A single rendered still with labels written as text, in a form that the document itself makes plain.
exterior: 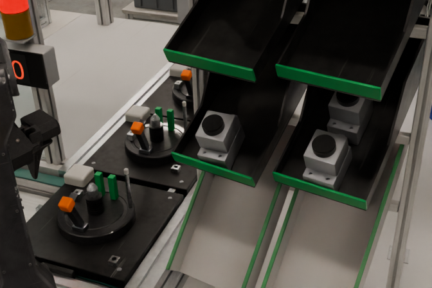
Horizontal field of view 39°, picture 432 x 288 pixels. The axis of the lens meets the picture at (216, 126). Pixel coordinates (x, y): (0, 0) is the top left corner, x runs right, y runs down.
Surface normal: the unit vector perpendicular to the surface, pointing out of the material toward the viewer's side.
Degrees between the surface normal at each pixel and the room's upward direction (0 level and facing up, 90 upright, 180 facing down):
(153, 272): 0
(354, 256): 45
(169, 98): 0
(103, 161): 0
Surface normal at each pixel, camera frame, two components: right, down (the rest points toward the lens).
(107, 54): -0.03, -0.85
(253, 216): -0.38, -0.28
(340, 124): -0.24, -0.58
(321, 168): -0.46, 0.77
